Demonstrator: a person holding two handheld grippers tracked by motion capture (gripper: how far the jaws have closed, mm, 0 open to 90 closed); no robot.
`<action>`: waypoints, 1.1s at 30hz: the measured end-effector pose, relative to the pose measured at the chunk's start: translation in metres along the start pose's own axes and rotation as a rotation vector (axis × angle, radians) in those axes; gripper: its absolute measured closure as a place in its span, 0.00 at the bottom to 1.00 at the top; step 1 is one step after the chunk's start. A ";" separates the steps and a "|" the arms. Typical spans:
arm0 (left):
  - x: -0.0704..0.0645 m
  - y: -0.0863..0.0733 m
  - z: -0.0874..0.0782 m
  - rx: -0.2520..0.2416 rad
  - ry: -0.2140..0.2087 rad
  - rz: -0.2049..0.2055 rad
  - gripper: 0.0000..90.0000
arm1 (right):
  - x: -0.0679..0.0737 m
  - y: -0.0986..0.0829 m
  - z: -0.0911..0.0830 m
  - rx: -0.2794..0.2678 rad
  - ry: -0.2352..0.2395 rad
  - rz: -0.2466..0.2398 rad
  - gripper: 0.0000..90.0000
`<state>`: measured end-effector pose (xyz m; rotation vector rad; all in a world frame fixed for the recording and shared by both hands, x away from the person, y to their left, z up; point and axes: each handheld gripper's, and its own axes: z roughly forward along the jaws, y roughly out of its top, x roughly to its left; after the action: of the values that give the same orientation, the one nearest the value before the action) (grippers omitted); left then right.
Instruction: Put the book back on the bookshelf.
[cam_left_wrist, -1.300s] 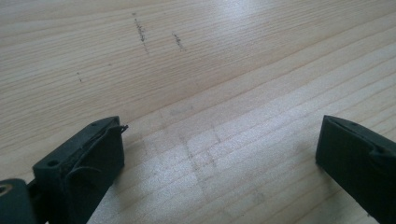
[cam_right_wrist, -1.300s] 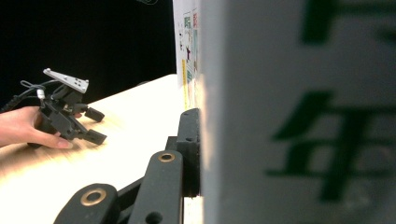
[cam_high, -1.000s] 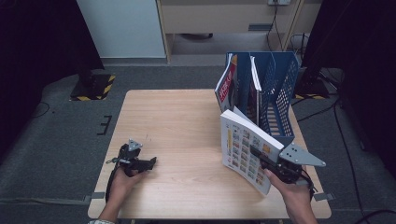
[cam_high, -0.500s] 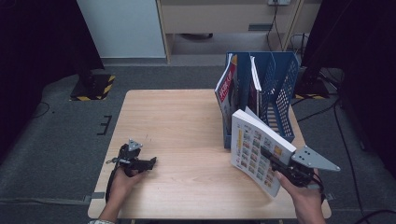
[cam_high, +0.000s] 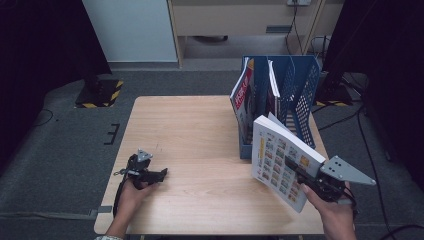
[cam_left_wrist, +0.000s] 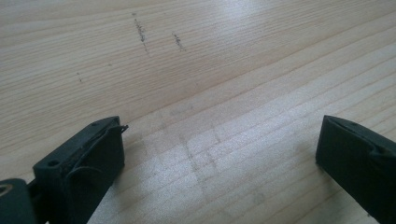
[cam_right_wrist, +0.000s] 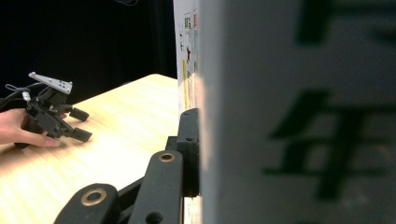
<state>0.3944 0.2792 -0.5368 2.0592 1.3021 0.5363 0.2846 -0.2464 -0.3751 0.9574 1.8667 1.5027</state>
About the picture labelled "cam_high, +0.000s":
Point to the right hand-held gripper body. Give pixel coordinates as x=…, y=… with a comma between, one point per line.
x=328, y=186

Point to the person's left hand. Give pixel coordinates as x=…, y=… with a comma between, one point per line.
x=131, y=200

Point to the striped black stand base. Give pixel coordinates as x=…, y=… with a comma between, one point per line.
x=100, y=95
x=333, y=95

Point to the white wall socket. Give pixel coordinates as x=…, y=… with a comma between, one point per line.
x=298, y=2

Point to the white cabinet panel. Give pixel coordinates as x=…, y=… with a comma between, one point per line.
x=133, y=30

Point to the person's right hand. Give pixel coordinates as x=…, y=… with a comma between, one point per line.
x=336, y=216

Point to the black curtain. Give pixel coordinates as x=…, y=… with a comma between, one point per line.
x=393, y=50
x=40, y=50

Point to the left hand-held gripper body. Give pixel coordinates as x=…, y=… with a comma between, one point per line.
x=138, y=170

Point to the black and red magazine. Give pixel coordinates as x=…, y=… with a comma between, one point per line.
x=243, y=96

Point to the grey tape piece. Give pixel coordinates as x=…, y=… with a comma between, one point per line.
x=105, y=209

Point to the blue plastic file rack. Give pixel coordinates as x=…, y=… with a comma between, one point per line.
x=306, y=86

